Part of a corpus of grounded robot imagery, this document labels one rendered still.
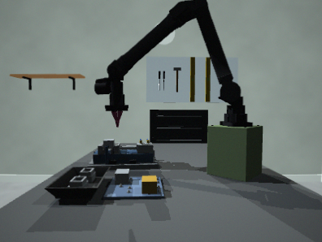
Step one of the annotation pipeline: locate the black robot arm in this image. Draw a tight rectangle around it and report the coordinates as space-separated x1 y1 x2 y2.
94 0 253 127

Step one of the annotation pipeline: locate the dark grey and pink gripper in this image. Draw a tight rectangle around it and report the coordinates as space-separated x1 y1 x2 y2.
105 93 128 127

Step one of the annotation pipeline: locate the yellow block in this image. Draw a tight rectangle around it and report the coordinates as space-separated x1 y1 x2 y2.
141 175 157 194

